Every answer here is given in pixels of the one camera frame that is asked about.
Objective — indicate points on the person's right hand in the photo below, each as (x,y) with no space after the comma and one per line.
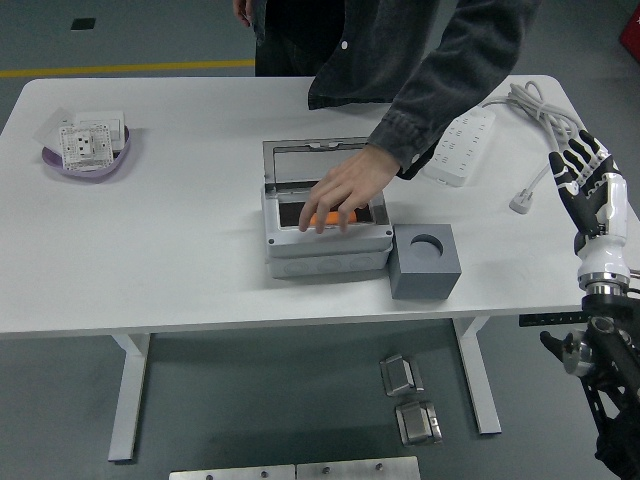
(244,11)

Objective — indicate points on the person's left forearm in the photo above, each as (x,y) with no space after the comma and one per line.
(450,85)

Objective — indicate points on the white table leg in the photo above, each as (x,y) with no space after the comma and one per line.
(480,380)
(127,400)

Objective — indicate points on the grey junction box clear lid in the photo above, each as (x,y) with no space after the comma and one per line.
(325,250)

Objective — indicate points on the large metal floor block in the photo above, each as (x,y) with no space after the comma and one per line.
(415,425)

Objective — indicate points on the grey cube with round hole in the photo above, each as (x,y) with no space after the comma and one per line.
(425,285)

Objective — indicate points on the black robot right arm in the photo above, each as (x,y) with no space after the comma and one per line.
(617,360)

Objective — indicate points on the robot right hand white black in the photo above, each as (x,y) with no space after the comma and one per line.
(607,255)

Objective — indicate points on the purple bowl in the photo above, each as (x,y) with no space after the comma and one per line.
(117,160)

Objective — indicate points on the white printed socket panel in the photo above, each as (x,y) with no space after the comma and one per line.
(84,146)

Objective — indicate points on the orange cylinder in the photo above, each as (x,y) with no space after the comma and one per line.
(352,217)

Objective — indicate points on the white switch plate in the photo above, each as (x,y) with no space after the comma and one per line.
(117,132)

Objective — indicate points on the small metal floor block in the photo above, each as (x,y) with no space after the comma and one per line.
(400,377)

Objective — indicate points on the red object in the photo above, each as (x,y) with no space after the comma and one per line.
(632,32)

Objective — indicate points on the person's left hand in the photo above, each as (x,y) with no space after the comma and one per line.
(355,180)

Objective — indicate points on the white power strip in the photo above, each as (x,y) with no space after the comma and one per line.
(465,150)

